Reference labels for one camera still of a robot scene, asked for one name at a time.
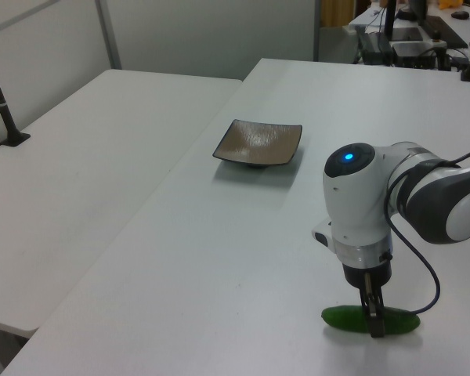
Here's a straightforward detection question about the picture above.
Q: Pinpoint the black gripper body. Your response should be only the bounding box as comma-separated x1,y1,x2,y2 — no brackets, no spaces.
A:
342,260,393,292

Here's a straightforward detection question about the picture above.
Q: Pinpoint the green cucumber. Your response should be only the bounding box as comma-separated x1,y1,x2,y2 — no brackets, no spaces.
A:
320,305,421,334

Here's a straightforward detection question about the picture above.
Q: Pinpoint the square brown ceramic plate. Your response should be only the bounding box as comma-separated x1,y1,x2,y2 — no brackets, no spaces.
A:
212,118,303,170

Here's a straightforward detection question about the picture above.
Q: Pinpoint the black electronics box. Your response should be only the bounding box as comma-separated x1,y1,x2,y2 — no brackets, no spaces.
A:
357,31,393,66

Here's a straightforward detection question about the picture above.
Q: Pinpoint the silver electronics box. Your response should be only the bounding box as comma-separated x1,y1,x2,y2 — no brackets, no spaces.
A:
391,40,450,70

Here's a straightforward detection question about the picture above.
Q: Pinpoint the black monitor stand pole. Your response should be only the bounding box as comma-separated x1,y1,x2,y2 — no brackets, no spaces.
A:
383,0,397,41

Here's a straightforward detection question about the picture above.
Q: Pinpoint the brown wooden panel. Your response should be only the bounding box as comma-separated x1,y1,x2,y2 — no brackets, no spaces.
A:
320,0,377,28

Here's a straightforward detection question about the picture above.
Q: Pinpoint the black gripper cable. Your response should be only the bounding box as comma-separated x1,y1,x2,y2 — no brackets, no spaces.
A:
383,143,470,315

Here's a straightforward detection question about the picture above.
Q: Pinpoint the grey partition frame post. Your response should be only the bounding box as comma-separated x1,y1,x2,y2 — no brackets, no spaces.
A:
95,0,123,71

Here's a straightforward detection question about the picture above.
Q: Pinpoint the black camera pole with base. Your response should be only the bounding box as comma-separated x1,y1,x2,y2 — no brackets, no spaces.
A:
0,38,31,147

